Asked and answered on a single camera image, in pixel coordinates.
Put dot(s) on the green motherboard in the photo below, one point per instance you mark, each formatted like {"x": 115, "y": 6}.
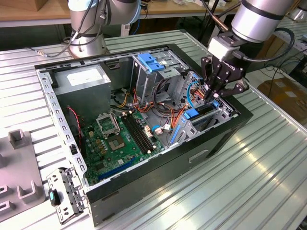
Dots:
{"x": 112, "y": 160}

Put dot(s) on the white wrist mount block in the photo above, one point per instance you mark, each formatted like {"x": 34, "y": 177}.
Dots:
{"x": 220, "y": 48}

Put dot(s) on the wooden desk white frame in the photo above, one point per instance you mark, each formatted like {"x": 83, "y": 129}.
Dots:
{"x": 180, "y": 10}

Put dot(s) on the hard disk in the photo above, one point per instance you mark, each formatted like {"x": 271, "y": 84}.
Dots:
{"x": 190, "y": 113}

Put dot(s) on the black RAM slot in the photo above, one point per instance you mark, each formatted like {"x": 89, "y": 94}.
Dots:
{"x": 143, "y": 134}
{"x": 134, "y": 134}

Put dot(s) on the blue expansion slot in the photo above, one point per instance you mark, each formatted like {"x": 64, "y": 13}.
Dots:
{"x": 117, "y": 168}

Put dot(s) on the small cardboard box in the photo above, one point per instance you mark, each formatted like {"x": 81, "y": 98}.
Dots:
{"x": 42, "y": 4}

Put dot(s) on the grey metal drive cage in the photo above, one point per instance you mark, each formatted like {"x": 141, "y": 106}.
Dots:
{"x": 146, "y": 83}

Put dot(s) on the metal slat side table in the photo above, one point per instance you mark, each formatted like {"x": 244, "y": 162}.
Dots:
{"x": 301, "y": 44}

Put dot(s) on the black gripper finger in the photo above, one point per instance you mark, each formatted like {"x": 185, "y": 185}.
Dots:
{"x": 236, "y": 89}
{"x": 208, "y": 72}

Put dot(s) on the black tripod stand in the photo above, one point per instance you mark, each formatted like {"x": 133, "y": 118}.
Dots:
{"x": 206, "y": 36}

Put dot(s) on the CPU socket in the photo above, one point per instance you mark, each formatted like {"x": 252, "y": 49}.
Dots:
{"x": 116, "y": 143}

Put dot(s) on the grey metal disk bay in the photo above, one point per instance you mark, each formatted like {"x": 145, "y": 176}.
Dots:
{"x": 227, "y": 110}

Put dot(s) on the grey power supply box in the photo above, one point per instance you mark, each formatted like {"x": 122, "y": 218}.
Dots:
{"x": 81, "y": 95}

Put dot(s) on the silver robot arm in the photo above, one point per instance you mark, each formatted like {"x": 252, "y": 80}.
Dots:
{"x": 259, "y": 19}

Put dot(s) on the large cardboard box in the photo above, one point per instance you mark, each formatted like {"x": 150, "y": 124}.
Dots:
{"x": 285, "y": 92}

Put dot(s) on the white box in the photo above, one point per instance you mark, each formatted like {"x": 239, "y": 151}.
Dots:
{"x": 199, "y": 3}

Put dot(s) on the black PC case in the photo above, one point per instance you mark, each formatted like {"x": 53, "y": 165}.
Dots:
{"x": 156, "y": 182}

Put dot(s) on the black case latch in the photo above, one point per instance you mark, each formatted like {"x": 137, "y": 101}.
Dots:
{"x": 73, "y": 149}

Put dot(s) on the blue plastic cage latch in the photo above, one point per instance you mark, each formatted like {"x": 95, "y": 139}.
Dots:
{"x": 151, "y": 63}

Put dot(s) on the metal card retention bracket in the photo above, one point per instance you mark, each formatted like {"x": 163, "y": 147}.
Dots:
{"x": 72, "y": 191}

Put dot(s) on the grey parts rack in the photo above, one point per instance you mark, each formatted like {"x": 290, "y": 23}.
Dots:
{"x": 21, "y": 165}

